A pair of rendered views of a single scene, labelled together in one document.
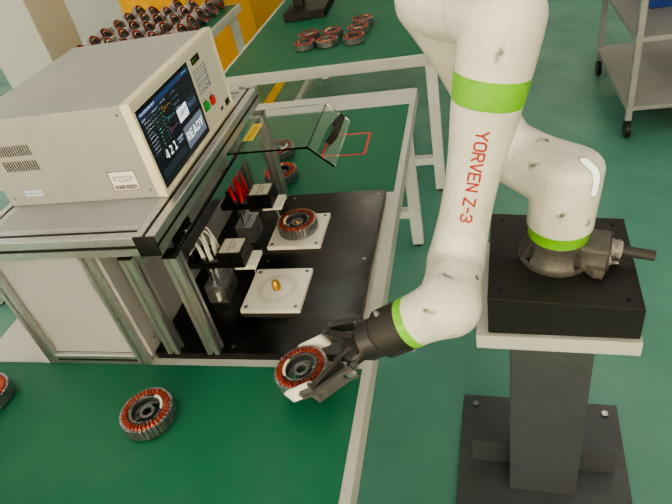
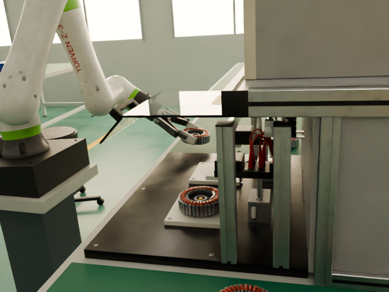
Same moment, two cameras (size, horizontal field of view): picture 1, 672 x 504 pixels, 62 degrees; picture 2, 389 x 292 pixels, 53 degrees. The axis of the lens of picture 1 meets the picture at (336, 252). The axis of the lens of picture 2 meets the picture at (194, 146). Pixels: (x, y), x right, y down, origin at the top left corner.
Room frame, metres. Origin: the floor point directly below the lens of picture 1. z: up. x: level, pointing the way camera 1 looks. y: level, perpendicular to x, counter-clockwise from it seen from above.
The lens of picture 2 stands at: (2.18, 0.02, 1.23)
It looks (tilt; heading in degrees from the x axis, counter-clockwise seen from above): 18 degrees down; 176
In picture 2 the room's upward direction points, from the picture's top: 4 degrees counter-clockwise
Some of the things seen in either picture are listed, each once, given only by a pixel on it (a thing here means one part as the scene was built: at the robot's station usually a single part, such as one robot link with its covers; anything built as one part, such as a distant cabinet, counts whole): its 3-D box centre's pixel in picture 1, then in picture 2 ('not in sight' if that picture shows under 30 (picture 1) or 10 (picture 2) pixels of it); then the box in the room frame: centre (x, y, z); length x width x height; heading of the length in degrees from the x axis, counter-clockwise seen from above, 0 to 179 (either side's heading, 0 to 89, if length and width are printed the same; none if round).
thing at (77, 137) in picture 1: (115, 113); (342, 15); (1.30, 0.43, 1.22); 0.44 x 0.39 x 0.20; 162
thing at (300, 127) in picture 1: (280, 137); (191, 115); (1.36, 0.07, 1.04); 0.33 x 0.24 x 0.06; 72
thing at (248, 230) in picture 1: (249, 227); (259, 205); (1.35, 0.22, 0.80); 0.08 x 0.05 x 0.06; 162
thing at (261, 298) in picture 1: (277, 290); (217, 172); (1.08, 0.16, 0.78); 0.15 x 0.15 x 0.01; 72
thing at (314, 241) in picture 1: (299, 231); (201, 210); (1.31, 0.09, 0.78); 0.15 x 0.15 x 0.01; 72
